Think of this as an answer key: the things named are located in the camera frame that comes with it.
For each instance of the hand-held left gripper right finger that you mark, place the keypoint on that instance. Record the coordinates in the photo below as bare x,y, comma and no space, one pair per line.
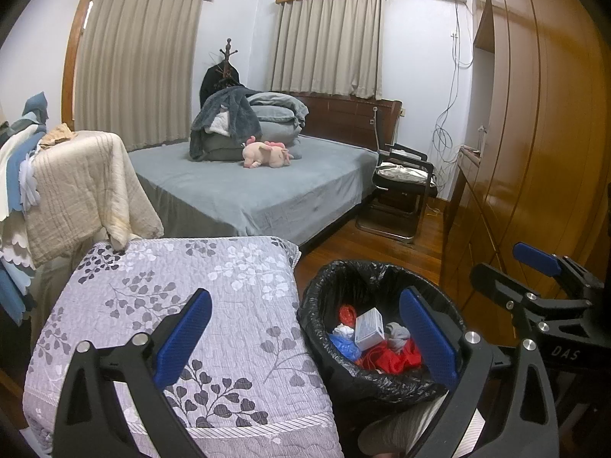
429,338

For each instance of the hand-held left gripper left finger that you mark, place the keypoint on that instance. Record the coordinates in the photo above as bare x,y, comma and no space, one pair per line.
184,338

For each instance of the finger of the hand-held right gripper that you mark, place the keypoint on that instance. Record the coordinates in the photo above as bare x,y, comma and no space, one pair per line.
496,286
534,257

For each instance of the red cloth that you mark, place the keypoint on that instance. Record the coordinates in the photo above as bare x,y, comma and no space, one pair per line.
396,360

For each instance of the white cardboard box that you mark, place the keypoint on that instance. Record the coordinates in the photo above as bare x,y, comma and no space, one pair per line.
368,331

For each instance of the blue plastic wrapper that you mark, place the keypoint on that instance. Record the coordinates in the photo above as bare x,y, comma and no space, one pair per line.
346,347

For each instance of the white tissue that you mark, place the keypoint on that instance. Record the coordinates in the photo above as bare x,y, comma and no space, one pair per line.
342,331

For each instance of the black-lined trash bin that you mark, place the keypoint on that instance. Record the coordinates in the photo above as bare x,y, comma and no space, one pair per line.
324,296

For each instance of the grey floral quilted cover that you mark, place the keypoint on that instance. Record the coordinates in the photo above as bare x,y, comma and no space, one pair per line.
238,296

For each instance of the wooden side desk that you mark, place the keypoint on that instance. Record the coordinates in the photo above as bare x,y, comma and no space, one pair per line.
465,171

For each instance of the black folding chair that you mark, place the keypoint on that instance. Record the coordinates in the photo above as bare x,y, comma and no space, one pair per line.
413,188

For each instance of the wooden wardrobe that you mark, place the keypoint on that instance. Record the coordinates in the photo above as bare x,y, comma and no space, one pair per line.
549,129

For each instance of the white chair cushion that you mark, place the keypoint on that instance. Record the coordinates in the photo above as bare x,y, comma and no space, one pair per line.
401,171

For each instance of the wooden bed with grey sheet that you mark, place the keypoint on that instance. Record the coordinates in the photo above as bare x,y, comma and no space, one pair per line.
248,191

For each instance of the beige quilt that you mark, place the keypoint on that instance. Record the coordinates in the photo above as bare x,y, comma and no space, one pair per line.
81,186

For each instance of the dark green pillow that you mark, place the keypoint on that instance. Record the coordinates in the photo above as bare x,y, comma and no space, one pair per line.
222,149

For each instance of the pink plush toy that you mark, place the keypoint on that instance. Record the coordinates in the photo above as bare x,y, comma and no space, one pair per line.
262,152

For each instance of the light blue scalloped cloth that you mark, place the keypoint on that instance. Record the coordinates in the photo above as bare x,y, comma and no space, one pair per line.
31,181

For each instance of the grey pillow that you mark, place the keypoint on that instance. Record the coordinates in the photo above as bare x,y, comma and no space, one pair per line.
281,132

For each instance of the dark grey fleece blanket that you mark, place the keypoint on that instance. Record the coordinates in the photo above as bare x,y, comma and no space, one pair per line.
224,109

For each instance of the small tan cloth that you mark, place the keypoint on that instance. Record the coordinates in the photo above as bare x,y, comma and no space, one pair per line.
57,134

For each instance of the black coat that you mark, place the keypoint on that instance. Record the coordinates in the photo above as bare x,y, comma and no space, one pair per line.
209,87

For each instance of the folded grey duvet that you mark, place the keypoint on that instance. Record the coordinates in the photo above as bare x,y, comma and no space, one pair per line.
277,102

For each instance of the wide beige curtain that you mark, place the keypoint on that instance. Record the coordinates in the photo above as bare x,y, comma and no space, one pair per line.
138,67

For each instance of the blue grey cloth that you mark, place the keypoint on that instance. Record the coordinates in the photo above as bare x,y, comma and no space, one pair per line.
36,105

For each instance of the narrow beige curtain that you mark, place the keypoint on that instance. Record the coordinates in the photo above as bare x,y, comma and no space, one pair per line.
329,47

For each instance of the wooden coat rack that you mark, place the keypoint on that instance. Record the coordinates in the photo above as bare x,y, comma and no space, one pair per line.
228,50

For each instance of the wooden window frame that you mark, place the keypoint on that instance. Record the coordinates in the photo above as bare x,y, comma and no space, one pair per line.
69,67

